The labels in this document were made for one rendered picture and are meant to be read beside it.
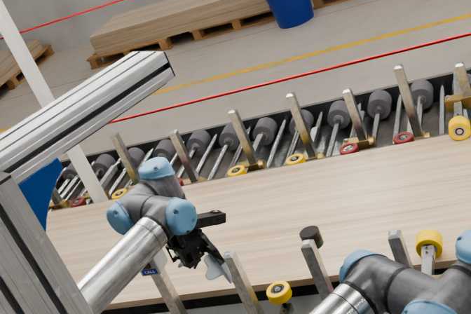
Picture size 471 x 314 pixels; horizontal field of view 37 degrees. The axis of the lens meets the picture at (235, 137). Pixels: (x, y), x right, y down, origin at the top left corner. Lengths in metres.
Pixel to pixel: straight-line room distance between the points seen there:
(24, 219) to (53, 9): 9.93
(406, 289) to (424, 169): 1.70
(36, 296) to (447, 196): 1.82
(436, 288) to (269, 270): 1.50
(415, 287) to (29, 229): 0.53
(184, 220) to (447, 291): 0.65
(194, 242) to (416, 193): 1.10
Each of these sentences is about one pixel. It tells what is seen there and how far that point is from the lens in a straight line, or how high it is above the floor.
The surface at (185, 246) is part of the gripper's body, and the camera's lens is 1.72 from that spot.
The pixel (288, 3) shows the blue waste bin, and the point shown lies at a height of 0.27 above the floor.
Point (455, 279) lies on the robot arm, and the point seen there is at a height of 1.65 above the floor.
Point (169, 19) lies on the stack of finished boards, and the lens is 8.57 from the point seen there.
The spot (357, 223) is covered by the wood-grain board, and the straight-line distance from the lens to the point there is 2.54.
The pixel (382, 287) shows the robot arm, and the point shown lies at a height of 1.64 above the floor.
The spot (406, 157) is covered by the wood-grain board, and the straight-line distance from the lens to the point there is 2.83.
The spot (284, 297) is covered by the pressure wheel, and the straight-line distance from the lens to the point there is 2.37.
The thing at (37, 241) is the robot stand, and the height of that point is 1.94.
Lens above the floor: 2.32
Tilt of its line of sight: 24 degrees down
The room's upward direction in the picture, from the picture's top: 23 degrees counter-clockwise
